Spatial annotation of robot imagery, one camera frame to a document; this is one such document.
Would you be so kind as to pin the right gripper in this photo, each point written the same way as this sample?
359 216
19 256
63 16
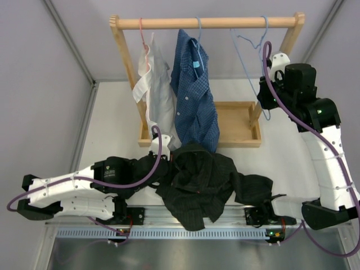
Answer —
262 97

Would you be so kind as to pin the light blue wire hanger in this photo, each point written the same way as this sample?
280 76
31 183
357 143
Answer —
258 47

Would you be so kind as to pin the black pinstripe shirt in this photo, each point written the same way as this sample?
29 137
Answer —
195 183

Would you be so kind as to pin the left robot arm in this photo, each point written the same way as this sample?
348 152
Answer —
99 191

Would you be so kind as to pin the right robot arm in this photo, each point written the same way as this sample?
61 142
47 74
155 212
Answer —
292 88

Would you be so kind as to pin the blue checked shirt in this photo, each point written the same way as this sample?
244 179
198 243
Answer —
196 118

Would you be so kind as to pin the white shirt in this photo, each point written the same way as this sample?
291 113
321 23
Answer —
154 88

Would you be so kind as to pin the wooden clothes rack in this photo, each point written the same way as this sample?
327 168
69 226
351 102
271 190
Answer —
238 120

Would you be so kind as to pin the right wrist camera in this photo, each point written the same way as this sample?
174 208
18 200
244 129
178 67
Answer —
279 61

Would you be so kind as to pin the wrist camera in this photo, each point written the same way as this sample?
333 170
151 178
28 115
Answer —
279 61
161 144

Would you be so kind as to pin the blue wire hanger middle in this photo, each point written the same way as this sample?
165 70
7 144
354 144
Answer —
199 31

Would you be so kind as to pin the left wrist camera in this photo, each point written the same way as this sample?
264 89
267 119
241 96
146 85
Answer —
161 144

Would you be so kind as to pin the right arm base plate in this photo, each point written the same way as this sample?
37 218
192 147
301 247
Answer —
259 216

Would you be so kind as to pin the pink wire hanger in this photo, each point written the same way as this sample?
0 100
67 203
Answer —
143 36

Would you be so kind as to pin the aluminium mounting rail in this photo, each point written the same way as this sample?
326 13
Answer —
159 217

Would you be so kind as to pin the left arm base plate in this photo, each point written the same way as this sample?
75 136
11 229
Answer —
132 215

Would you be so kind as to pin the slotted cable duct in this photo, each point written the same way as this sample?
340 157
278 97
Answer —
171 233

